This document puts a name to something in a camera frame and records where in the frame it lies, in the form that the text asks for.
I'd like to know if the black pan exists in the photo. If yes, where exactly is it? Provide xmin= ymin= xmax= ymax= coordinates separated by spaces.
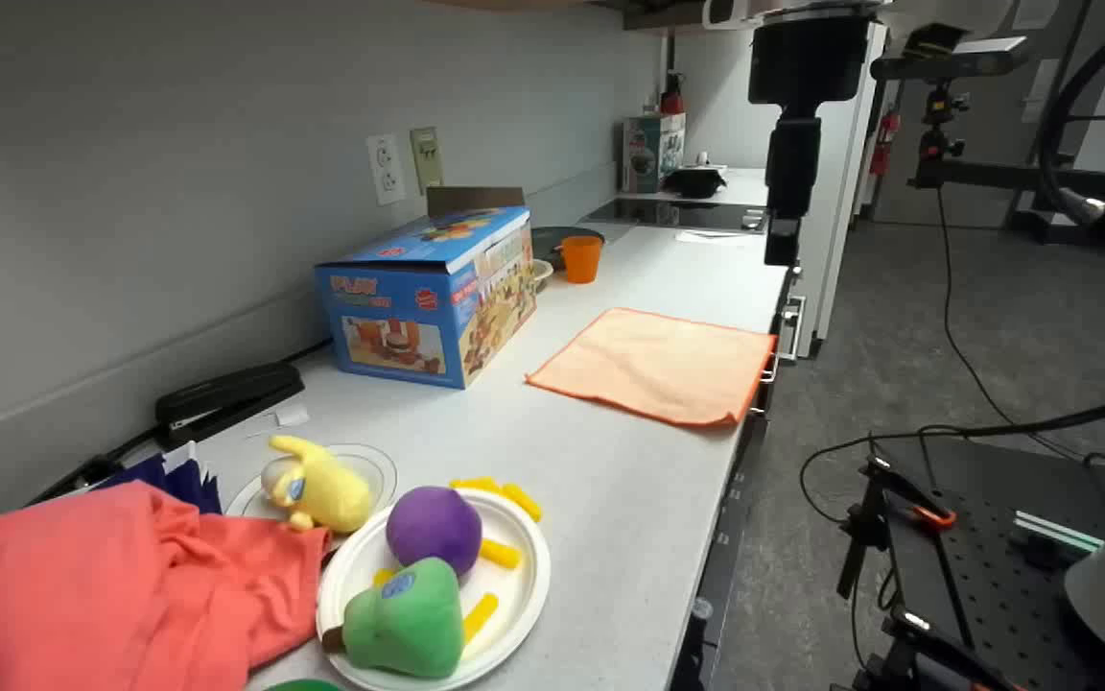
xmin=658 ymin=160 xmax=732 ymax=203

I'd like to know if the orange plastic cup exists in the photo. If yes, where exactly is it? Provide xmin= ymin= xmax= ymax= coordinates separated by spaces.
xmin=554 ymin=230 xmax=609 ymax=289

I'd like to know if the orange microfiber cloth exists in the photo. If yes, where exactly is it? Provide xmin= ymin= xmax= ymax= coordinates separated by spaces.
xmin=523 ymin=303 xmax=777 ymax=434

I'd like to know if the yellow plush toy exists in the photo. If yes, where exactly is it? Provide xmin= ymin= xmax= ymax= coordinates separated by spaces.
xmin=260 ymin=434 xmax=379 ymax=536

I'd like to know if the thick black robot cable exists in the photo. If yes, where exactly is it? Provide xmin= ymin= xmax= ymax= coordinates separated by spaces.
xmin=1032 ymin=0 xmax=1105 ymax=273

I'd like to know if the black stereo camera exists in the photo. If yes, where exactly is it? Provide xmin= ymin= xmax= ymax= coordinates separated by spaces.
xmin=865 ymin=21 xmax=1032 ymax=86

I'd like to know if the black clamp orange handle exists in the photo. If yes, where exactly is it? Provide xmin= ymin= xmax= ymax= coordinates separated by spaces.
xmin=832 ymin=452 xmax=968 ymax=608

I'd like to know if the black breadboard table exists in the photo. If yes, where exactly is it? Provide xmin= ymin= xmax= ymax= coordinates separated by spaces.
xmin=876 ymin=434 xmax=1105 ymax=691

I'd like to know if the green plush pear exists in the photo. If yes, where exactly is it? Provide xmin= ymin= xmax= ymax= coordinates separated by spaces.
xmin=317 ymin=553 xmax=469 ymax=683

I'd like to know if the red fire extinguisher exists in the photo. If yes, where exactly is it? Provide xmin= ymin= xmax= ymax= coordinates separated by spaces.
xmin=865 ymin=109 xmax=902 ymax=184

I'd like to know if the thin black camera cable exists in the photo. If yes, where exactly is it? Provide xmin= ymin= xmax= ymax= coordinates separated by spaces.
xmin=931 ymin=187 xmax=1023 ymax=439

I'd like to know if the black stapler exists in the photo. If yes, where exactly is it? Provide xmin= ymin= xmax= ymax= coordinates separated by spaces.
xmin=150 ymin=358 xmax=306 ymax=452

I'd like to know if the white paper plate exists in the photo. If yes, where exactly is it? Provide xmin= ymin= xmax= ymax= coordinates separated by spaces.
xmin=315 ymin=485 xmax=554 ymax=691

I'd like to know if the beige wall switch plate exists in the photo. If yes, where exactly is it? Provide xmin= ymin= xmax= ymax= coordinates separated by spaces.
xmin=405 ymin=122 xmax=450 ymax=196

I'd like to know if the black glass cooktop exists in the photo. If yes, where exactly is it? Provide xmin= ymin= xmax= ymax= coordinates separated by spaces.
xmin=580 ymin=196 xmax=769 ymax=238

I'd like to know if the blue play food box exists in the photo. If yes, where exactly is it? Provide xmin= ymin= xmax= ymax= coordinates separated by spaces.
xmin=311 ymin=184 xmax=546 ymax=393

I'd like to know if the dark red bottle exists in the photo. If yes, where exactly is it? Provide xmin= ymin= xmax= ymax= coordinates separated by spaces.
xmin=657 ymin=29 xmax=689 ymax=122

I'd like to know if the thin black floor cable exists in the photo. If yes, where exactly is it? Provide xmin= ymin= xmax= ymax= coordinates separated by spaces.
xmin=794 ymin=375 xmax=1105 ymax=529

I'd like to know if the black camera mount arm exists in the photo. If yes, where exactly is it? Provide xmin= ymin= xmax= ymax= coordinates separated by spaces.
xmin=909 ymin=77 xmax=1105 ymax=255

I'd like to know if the purple plush ball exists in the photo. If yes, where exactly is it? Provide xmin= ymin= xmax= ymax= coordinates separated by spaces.
xmin=382 ymin=485 xmax=487 ymax=578

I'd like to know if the dark blue cloth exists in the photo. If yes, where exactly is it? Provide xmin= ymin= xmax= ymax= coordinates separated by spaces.
xmin=99 ymin=439 xmax=225 ymax=520

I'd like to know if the under-counter drawer cabinet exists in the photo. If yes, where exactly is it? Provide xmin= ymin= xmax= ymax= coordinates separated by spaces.
xmin=664 ymin=284 xmax=813 ymax=691

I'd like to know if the small printed carton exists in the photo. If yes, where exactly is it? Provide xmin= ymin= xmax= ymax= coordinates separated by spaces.
xmin=612 ymin=110 xmax=689 ymax=196

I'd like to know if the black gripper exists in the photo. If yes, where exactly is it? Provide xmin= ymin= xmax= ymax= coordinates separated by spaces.
xmin=748 ymin=10 xmax=876 ymax=270

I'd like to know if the white wall outlet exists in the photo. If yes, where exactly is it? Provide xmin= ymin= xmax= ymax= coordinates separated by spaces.
xmin=364 ymin=132 xmax=414 ymax=206

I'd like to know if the coral red cloth pile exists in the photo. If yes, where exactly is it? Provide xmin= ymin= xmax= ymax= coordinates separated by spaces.
xmin=0 ymin=479 xmax=335 ymax=691

